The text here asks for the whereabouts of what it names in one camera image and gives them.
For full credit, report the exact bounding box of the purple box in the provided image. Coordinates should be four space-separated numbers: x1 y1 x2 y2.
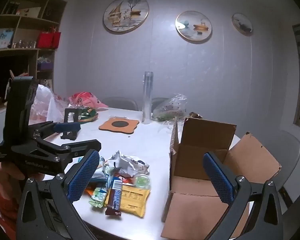
37 57 53 71

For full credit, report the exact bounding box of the black phone stand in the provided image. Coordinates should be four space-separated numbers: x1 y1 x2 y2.
60 108 82 140

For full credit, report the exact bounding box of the wooden shelf unit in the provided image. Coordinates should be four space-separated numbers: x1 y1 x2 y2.
0 0 67 110

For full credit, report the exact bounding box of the green jelly cup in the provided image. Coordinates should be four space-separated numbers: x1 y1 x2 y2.
134 175 150 189

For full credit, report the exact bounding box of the crumpled white wrapper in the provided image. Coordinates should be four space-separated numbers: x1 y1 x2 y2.
107 150 150 178

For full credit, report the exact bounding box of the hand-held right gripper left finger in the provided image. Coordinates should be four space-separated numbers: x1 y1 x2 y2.
16 149 100 240

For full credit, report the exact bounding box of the orange coaster with black circle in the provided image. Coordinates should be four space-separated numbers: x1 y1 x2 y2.
99 116 140 134

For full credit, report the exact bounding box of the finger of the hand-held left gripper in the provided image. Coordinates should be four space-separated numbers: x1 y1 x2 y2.
40 139 102 163
34 121 81 140

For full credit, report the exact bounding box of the small round wall picture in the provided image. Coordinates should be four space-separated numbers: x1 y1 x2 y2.
231 13 253 36

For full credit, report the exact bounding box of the green gold snack packet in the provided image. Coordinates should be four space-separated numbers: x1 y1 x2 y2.
76 106 99 125

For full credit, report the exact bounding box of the pink plastic bag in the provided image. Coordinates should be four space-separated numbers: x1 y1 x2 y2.
69 92 109 110

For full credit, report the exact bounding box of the medium round wall picture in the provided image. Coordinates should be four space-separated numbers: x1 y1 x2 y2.
175 11 213 43

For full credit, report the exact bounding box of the brown cardboard box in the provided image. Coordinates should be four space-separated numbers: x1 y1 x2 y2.
161 116 282 239

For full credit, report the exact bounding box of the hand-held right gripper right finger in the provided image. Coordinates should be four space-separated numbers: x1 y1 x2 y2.
202 151 284 240

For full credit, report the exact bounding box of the white plastic bag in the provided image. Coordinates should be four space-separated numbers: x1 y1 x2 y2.
31 84 65 124

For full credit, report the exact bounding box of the blue picture book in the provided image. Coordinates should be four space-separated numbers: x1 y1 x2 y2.
0 29 14 50

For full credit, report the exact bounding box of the person's left hand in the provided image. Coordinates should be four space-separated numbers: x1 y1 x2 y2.
0 161 45 200

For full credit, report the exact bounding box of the clear plastic bag with food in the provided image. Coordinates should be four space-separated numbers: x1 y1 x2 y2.
151 94 188 124

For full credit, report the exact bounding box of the large round sailboat wall picture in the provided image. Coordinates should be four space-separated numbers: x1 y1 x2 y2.
102 0 150 34

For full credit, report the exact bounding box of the brown chocolate bar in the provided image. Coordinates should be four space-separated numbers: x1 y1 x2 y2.
105 180 123 217

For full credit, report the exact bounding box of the red gift bag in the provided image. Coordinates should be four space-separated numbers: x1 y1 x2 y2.
52 31 62 49
37 32 53 49

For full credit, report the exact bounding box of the yellow snack packet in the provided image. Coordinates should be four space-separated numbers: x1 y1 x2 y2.
104 184 151 218

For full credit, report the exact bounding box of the small white snack packet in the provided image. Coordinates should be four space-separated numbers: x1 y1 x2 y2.
91 155 108 179

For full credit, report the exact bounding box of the blue snack packet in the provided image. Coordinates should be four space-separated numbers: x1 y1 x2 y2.
100 175 113 193

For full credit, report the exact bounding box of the person's red clothing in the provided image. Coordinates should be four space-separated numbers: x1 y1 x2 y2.
0 180 23 240

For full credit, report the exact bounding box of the green white snack packet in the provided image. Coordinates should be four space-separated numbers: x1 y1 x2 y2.
89 180 110 208

